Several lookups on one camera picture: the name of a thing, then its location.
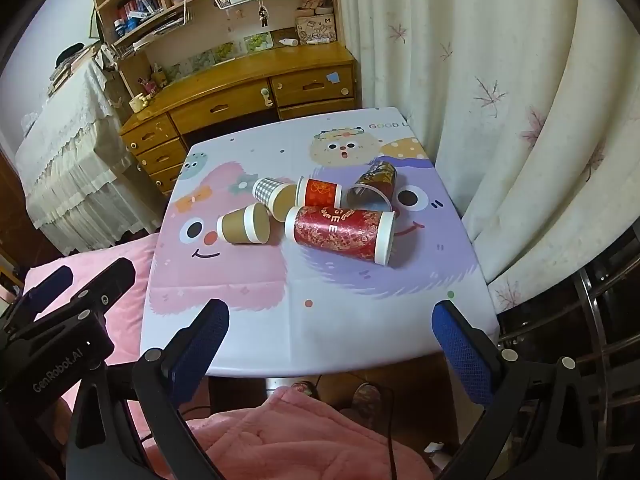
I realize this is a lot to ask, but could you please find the pink quilted blanket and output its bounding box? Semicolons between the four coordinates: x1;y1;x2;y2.
25;235;433;479

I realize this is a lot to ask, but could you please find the small red paper cup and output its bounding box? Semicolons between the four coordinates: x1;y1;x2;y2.
295;177;343;208

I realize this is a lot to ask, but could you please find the wooden desk with drawers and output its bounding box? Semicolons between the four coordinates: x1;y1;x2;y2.
120;42;360;196

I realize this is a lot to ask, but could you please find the small cream mug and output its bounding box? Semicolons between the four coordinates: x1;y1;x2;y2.
129;93;146;114

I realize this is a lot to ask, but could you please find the white lace cover cloth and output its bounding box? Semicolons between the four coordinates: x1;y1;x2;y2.
15;60;165;255

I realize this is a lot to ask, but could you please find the cartoon printed tablecloth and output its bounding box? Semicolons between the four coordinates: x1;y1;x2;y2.
141;107;498;377

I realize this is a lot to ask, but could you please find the wooden bookshelf hutch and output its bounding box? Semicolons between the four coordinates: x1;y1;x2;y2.
93;0;337;96

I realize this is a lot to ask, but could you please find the dark patterned paper cup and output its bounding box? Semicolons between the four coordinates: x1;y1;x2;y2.
346;160;397;211

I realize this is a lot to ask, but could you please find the large red patterned paper cup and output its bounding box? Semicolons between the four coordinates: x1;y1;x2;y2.
284;206;396;266

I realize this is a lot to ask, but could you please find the small brown paper cup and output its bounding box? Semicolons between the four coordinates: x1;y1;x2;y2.
217;203;270;245

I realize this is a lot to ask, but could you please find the checkered brown paper cup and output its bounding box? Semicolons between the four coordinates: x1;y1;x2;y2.
252;177;297;223

